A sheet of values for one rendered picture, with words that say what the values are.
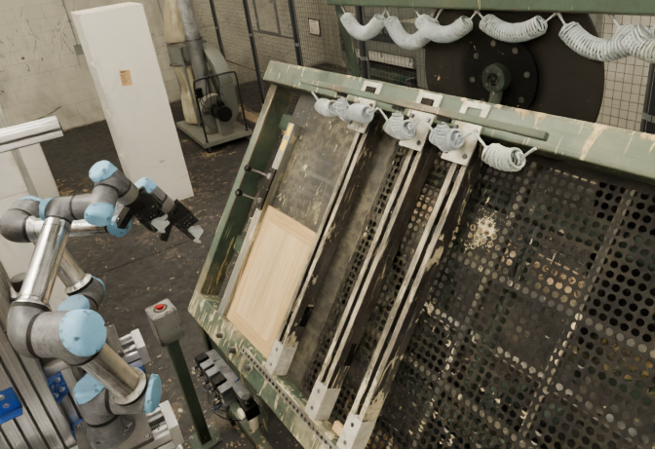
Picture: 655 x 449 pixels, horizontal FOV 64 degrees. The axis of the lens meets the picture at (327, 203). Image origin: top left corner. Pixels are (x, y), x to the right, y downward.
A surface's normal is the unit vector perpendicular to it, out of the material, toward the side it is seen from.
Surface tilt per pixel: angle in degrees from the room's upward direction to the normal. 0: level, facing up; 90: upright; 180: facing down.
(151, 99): 90
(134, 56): 90
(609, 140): 55
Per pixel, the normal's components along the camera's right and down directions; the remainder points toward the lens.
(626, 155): -0.73, -0.22
